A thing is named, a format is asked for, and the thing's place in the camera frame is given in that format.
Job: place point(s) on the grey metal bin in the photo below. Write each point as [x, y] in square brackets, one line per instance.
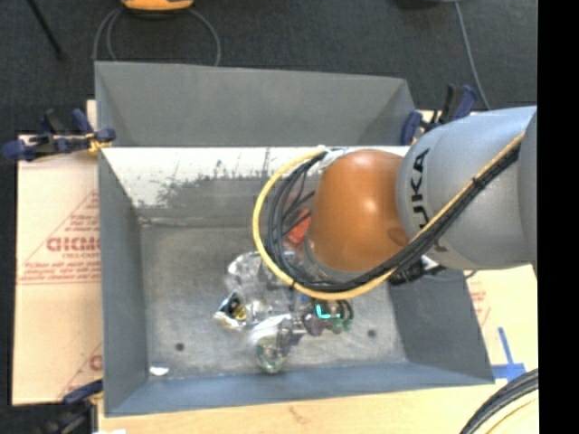
[190, 287]

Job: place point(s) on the small white scrap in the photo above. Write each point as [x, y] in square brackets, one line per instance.
[158, 370]

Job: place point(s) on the clear glass thing, green inside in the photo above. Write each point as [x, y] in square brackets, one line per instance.
[270, 355]

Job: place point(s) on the clear plastic bottle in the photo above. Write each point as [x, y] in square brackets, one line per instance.
[246, 271]

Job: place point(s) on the brown cardboard board, red print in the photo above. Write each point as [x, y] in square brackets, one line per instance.
[54, 206]

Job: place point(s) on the black cylinder on white bracket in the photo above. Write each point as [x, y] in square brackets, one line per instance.
[405, 275]

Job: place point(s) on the orange-red thing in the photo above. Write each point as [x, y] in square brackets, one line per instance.
[298, 232]

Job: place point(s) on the white and yellow packet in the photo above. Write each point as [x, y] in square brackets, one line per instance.
[233, 310]

